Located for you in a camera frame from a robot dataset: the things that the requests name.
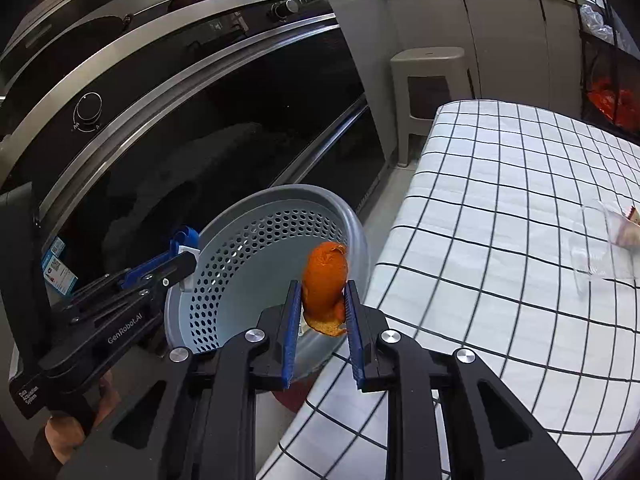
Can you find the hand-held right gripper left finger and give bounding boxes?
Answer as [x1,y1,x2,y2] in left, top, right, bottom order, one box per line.
[55,280,303,480]

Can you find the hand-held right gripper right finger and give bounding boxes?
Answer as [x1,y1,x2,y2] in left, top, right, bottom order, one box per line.
[344,280,583,480]

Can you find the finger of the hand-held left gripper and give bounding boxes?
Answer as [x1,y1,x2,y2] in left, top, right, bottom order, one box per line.
[52,226,201,311]
[50,250,198,348]

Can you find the orange peel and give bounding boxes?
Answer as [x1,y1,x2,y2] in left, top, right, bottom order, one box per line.
[301,241,349,337]

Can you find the grey perforated plastic basket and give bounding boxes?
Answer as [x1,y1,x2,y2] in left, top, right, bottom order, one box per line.
[164,184,371,381]

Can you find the person's left hand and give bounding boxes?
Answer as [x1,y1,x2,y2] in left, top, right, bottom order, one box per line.
[44,375,121,463]

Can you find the blue white label sticker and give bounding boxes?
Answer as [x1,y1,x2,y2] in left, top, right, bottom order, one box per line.
[41,236,76,295]

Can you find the black built-in oven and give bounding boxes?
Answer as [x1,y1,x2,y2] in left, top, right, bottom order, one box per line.
[0,0,388,376]

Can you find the white black checked tablecloth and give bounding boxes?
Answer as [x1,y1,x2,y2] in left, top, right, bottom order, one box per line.
[255,100,640,480]

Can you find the clear plastic cup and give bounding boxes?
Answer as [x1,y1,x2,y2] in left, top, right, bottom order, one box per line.
[570,199,640,286]

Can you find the beige plastic stool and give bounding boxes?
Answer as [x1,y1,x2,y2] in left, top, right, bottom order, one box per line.
[390,47,473,168]

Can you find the red beige snack wrapper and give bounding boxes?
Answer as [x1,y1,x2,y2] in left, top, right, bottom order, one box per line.
[617,209,640,250]

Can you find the beige kitchen cabinet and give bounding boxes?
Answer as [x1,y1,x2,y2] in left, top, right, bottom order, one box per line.
[327,0,586,176]

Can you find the red plastic bag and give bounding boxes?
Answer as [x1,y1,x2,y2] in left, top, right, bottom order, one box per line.
[586,72,640,133]

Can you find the black metal shelf rack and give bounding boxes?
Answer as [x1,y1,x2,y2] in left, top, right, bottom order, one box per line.
[570,0,640,138]

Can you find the clear plastic bags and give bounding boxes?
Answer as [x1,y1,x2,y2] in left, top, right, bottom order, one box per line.
[580,4,618,43]

